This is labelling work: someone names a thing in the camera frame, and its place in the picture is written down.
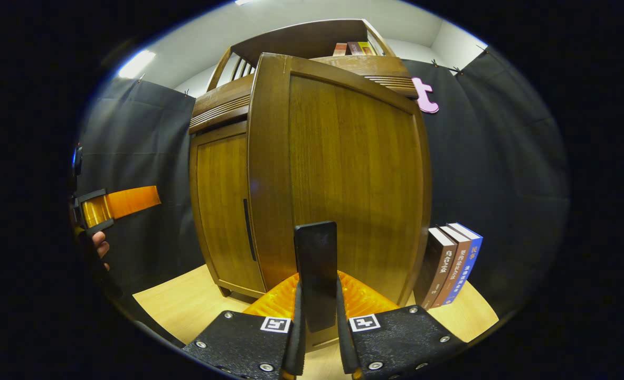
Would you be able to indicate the light brown book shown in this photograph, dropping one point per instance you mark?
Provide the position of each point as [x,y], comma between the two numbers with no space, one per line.
[455,266]

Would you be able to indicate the wooden double-door shoe cabinet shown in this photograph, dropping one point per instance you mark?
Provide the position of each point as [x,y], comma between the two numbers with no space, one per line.
[222,100]

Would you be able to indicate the dark brown book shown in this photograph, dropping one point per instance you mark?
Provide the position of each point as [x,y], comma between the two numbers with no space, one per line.
[436,269]

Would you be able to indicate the wide wooden cabinet door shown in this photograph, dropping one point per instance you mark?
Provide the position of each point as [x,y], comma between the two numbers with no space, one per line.
[354,174]

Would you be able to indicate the yellow book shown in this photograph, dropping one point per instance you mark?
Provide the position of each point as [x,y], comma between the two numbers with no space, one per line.
[367,49]

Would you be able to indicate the black backdrop cloth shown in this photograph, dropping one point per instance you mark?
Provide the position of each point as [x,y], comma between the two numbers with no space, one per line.
[502,158]

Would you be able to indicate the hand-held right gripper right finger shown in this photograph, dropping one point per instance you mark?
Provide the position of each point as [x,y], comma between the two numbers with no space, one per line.
[343,343]

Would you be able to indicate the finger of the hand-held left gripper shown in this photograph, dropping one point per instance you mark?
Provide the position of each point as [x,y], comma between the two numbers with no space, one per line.
[132,200]

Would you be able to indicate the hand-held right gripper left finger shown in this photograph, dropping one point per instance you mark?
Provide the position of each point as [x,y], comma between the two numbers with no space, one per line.
[296,348]

